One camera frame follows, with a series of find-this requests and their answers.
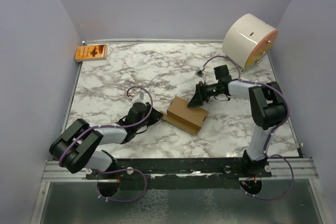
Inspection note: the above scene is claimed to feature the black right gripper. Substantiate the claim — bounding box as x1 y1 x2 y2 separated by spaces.
187 82 221 108

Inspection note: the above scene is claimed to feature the brown cardboard box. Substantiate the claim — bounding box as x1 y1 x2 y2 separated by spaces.
162 96 208 135

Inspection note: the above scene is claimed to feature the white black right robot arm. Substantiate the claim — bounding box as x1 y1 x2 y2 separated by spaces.
187 65 288 177

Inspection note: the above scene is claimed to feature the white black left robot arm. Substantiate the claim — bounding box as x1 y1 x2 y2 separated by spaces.
49 102 163 179

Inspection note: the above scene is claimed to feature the large white cylindrical roll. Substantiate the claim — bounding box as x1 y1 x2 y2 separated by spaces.
222 13 279 71

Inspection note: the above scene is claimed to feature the orange paperback book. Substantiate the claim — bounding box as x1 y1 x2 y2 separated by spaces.
74 45 107 62

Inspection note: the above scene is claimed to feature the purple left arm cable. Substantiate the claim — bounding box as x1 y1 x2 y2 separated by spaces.
58 86 154 204

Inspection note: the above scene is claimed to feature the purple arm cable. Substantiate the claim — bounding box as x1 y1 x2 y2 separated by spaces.
58 86 154 204
202 55 296 200

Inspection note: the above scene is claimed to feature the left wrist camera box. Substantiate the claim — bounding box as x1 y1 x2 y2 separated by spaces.
131 91 145 104

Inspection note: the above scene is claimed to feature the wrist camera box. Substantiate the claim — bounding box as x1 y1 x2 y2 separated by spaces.
131 91 145 104
195 69 206 83

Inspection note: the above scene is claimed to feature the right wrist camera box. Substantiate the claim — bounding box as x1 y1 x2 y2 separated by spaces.
195 69 206 83

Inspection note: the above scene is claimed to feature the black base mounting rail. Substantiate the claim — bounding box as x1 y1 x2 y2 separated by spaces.
86 157 271 190

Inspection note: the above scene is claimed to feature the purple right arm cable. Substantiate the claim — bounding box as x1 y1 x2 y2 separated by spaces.
202 55 296 200

